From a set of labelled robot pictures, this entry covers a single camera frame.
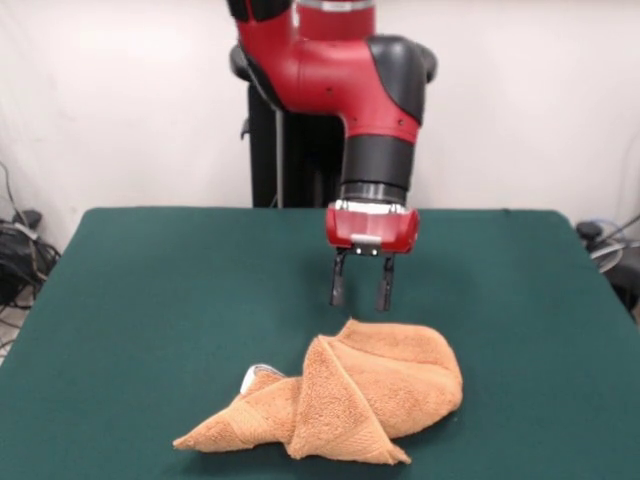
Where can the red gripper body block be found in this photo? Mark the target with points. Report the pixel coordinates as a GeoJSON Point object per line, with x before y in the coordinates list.
{"type": "Point", "coordinates": [370, 230]}

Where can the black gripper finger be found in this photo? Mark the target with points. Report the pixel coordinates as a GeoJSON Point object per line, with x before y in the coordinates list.
{"type": "Point", "coordinates": [385, 287]}
{"type": "Point", "coordinates": [338, 282]}

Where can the tan terry towel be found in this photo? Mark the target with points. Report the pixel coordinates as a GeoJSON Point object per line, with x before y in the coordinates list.
{"type": "Point", "coordinates": [400, 375]}

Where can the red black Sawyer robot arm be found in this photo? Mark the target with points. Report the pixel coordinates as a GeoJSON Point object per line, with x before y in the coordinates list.
{"type": "Point", "coordinates": [330, 75]}

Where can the dark green table cloth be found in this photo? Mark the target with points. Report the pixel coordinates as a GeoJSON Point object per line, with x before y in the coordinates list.
{"type": "Point", "coordinates": [125, 300]}

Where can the small black power adapter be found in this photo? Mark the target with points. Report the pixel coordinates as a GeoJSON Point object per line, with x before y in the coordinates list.
{"type": "Point", "coordinates": [32, 217]}

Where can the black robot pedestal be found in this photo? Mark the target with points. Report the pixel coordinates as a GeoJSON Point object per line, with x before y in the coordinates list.
{"type": "Point", "coordinates": [265, 165]}

